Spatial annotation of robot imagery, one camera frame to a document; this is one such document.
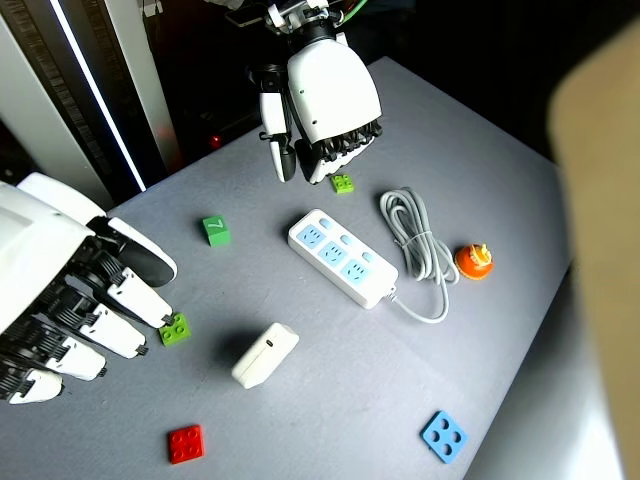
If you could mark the small green toy brick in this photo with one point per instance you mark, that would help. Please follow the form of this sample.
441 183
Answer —
343 185

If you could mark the white upright post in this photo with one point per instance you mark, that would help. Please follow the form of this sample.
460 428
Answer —
145 85

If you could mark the white power adapter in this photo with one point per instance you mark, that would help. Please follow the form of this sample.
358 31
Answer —
265 355

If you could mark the green number cube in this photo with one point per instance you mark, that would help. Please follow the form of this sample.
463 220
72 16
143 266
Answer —
217 232

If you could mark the red toy brick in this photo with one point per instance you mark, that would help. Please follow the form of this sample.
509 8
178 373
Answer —
186 444

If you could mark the small red knob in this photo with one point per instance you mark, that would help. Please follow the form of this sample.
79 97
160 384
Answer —
215 141

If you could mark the grey upright panel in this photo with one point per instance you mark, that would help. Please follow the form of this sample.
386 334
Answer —
35 110

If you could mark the white power strip blue sockets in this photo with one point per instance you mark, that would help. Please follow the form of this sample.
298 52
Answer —
325 250

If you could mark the lime green toy brick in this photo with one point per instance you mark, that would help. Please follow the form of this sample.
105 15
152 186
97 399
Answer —
176 334

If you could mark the orange toy cake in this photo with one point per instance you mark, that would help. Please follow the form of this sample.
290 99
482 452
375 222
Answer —
470 265

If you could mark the blurred beige panel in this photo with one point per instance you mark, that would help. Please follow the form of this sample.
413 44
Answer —
600 200

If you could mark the blue four-hole block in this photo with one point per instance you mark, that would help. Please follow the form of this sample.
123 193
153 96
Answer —
445 436

